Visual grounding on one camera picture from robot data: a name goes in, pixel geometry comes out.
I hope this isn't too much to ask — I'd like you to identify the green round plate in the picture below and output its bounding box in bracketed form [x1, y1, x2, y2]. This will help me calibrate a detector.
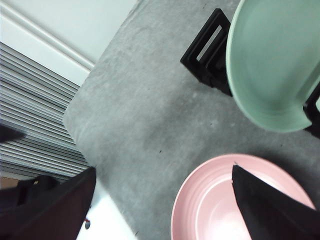
[225, 0, 320, 134]

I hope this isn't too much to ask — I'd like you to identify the black equipment block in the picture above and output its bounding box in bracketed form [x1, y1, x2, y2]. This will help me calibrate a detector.
[16, 174, 62, 205]

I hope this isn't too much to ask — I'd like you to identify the pink round plate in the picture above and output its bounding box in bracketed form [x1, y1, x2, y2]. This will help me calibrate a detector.
[170, 153, 317, 240]

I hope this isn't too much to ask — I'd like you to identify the grey slatted panel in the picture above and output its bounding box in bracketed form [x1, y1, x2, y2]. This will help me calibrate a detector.
[0, 41, 92, 181]

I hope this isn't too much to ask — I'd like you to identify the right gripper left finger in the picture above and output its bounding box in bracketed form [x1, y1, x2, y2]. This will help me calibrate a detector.
[0, 166, 98, 240]

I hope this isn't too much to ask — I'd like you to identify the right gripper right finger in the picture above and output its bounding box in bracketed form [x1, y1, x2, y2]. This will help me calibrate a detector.
[231, 164, 320, 240]

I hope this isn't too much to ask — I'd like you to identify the black plate rack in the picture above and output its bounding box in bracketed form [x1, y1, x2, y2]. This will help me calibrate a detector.
[180, 7, 320, 140]

